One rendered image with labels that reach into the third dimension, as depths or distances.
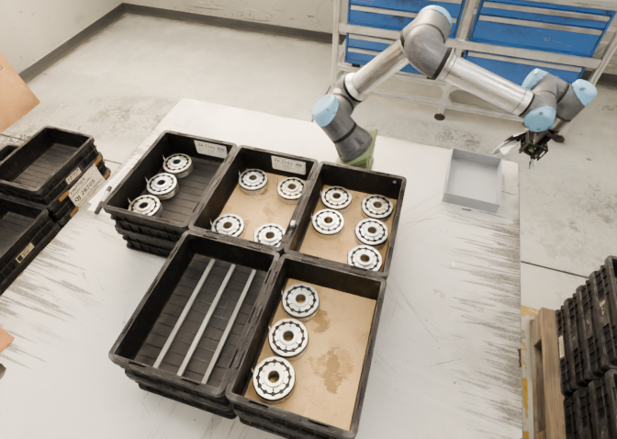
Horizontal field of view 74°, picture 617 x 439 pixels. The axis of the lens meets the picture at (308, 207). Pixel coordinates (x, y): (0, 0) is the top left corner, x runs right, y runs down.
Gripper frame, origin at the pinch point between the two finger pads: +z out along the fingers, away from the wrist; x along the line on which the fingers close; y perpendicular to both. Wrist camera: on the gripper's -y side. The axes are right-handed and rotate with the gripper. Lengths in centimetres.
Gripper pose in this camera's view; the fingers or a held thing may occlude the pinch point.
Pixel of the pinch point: (510, 160)
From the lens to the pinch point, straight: 168.0
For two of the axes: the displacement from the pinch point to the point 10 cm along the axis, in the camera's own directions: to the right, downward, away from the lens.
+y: -2.5, 7.3, -6.3
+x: 9.3, 3.7, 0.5
